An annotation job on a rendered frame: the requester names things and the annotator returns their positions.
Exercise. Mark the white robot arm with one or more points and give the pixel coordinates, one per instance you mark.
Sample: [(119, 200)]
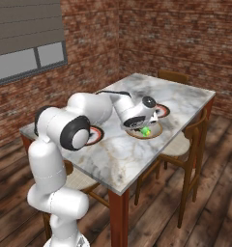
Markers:
[(53, 167)]

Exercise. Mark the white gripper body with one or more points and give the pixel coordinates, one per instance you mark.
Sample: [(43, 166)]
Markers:
[(154, 119)]

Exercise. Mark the green yellow corn cob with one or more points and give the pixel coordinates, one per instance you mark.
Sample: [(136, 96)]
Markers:
[(146, 131)]

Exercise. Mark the grey framed window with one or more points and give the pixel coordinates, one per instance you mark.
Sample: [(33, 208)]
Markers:
[(21, 64)]

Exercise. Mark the red rimmed white plate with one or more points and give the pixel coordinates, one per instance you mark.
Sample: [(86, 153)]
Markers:
[(162, 111), (96, 135)]

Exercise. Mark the marble top wooden table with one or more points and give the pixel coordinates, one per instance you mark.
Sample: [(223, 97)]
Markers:
[(121, 154)]

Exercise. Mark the tan round plate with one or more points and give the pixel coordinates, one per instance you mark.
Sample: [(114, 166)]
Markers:
[(154, 131)]

